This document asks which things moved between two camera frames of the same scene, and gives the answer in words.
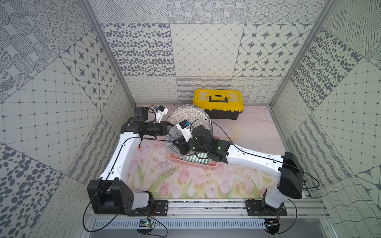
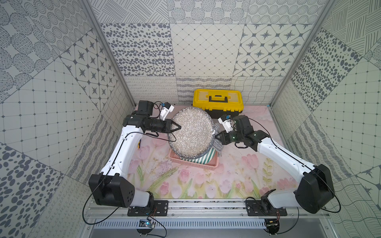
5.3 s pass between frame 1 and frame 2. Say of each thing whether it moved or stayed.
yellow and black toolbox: stayed
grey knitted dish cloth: moved
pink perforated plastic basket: stayed
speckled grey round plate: moved
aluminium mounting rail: stayed
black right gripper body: moved
